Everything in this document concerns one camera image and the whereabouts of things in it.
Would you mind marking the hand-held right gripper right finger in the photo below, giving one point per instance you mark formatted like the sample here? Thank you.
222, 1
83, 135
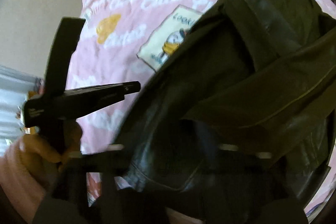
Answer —
252, 161

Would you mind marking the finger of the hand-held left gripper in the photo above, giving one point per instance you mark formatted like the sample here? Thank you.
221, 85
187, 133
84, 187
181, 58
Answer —
65, 56
105, 95

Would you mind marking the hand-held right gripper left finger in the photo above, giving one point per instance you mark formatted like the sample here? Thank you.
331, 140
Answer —
89, 161

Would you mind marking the black leather jacket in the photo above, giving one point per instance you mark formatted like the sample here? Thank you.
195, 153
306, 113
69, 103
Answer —
236, 69

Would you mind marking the person's left hand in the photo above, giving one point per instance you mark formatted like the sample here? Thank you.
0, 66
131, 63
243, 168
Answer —
42, 148

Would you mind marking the white ribbed panel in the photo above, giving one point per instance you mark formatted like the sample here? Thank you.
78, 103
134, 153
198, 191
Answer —
15, 98

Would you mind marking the pink printed blanket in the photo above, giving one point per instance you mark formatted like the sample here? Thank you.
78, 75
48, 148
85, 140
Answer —
118, 56

